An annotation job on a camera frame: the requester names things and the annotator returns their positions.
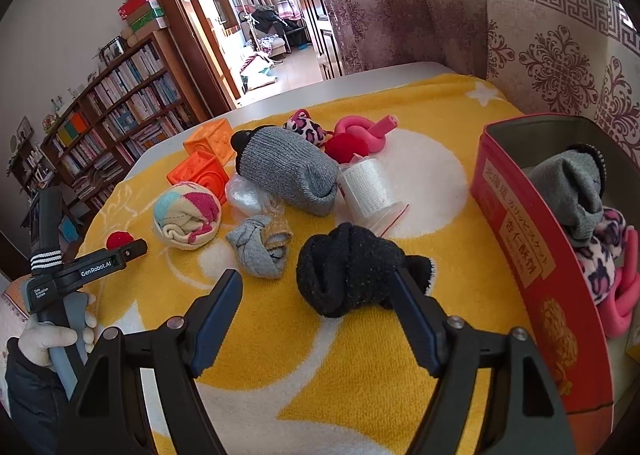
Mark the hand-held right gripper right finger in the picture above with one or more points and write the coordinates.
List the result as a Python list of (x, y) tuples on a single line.
[(411, 322)]

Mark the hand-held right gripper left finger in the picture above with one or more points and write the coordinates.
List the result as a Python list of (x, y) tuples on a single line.
[(220, 317)]

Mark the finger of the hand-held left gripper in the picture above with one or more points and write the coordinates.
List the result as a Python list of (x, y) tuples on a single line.
[(134, 250)]

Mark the small red pom-pom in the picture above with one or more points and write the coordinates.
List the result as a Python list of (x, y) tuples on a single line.
[(118, 239)]

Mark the multicolour sock ball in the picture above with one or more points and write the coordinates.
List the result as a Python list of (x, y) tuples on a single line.
[(185, 217)]

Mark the black sock bundle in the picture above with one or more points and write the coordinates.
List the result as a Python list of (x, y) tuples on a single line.
[(345, 265)]

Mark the orange embossed toy cube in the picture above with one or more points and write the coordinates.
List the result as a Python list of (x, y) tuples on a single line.
[(200, 175), (210, 135)]

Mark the clear plastic wrap ball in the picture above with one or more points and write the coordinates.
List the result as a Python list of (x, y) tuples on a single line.
[(247, 197)]

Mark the red cardboard box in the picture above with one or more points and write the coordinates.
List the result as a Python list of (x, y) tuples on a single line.
[(137, 4), (525, 240)]

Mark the grey knit sock bundle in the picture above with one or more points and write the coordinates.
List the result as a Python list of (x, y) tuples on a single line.
[(290, 170), (570, 190)]

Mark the red felt ball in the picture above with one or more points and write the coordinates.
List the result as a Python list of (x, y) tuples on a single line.
[(346, 147)]

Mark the person's left forearm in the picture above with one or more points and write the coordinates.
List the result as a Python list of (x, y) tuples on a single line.
[(35, 395)]

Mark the person's left hand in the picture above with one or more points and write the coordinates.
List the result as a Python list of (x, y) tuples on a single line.
[(37, 340)]

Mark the grey and tan sock bundle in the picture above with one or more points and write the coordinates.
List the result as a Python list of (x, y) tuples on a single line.
[(255, 245)]

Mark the yellow and white blanket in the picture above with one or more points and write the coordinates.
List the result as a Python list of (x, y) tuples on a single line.
[(310, 385)]

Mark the small dark display shelf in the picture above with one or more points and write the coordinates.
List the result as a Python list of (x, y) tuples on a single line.
[(27, 160)]

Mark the white roll in zip bag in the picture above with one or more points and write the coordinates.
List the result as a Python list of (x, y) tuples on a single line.
[(367, 187)]

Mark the wooden bookshelf with books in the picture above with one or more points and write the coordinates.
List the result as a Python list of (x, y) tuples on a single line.
[(125, 105)]

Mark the pink foam hair curler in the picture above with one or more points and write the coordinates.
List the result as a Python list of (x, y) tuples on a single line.
[(622, 305), (365, 127)]

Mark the leopard print sock bundle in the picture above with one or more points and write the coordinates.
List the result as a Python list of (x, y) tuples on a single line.
[(602, 255)]

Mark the pink leopard plush toy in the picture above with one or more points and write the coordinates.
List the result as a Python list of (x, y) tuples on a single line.
[(305, 127)]

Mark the white floor bag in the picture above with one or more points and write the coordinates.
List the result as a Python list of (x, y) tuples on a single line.
[(260, 71)]

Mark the beige cardboard box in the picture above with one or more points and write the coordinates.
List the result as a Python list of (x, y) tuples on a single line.
[(147, 29)]

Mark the green cardboard box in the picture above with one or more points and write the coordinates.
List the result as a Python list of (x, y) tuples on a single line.
[(147, 15)]

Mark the dark clothes pile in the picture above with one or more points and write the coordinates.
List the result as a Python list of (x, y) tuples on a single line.
[(267, 17)]

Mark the white coat rack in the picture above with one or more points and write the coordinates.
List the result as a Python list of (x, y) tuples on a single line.
[(245, 0)]

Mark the brown wooden panel door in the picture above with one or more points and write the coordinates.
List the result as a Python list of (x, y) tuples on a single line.
[(315, 20)]

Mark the patterned purple beige curtain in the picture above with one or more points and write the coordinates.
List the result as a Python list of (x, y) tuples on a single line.
[(425, 15)]

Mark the picture frame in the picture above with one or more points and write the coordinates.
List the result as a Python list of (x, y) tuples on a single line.
[(112, 49)]

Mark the brown wooden door frame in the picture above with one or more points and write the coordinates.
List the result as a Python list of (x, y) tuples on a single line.
[(170, 10)]

